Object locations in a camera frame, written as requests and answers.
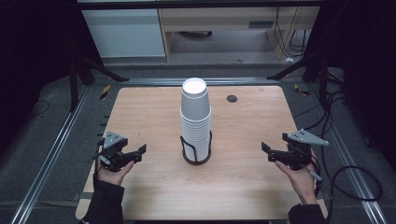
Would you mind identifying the yellow black tape strip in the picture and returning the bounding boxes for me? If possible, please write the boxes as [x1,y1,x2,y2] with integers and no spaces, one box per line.
[99,84,112,101]
[293,83,311,97]

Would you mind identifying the hand-held gripper black cable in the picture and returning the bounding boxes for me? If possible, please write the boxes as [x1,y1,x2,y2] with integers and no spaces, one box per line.
[92,138,106,189]
[309,153,324,199]

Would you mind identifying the aluminium floor rail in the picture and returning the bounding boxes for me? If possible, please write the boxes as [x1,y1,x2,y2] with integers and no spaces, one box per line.
[120,77,278,87]
[307,83,389,224]
[10,85,91,224]

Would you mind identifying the stack of white paper cups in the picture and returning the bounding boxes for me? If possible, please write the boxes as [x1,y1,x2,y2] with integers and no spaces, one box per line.
[179,77,212,162]

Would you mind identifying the black cables under desk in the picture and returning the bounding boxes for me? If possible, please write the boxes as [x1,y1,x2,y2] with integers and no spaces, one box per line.
[274,7,312,59]

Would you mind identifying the black wire cup holder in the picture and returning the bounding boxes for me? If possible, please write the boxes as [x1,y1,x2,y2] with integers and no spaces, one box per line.
[179,130,214,166]

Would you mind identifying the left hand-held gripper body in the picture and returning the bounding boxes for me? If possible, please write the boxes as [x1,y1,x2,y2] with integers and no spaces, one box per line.
[98,131,129,173]

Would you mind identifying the looped black floor cable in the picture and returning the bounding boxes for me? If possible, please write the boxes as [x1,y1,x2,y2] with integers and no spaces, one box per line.
[325,165,384,224]

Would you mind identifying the person's left hand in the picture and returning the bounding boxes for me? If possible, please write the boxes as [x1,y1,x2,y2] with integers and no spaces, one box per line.
[96,160,135,187]

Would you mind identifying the white cabinet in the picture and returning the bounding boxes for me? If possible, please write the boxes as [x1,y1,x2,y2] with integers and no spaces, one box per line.
[81,8,166,59]

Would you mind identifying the left hand-held gripper black cable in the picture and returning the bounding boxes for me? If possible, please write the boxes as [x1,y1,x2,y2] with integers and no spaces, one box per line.
[92,138,106,189]

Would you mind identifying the person's right hand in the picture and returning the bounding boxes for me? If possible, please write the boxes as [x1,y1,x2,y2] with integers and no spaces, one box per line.
[274,150,318,205]

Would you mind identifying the bundle of black floor cables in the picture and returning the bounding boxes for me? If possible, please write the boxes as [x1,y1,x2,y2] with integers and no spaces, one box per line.
[293,89,347,142]

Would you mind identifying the black metal stand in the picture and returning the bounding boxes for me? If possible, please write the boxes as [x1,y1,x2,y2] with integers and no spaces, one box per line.
[68,52,131,113]
[266,46,332,107]

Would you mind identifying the black curtain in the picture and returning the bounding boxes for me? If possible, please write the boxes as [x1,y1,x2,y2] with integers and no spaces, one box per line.
[0,0,94,150]
[306,0,396,171]

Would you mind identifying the right hand-held gripper black cable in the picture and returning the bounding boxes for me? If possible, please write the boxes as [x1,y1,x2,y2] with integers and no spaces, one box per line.
[309,153,324,199]

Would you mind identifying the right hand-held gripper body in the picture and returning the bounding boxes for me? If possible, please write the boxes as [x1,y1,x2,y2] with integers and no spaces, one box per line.
[281,129,330,172]

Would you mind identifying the light wooden desk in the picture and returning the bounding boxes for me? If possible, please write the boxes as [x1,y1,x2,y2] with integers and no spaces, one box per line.
[157,7,321,62]

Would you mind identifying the thin black floor cable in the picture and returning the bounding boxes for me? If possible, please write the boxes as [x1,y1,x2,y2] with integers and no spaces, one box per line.
[26,99,51,121]

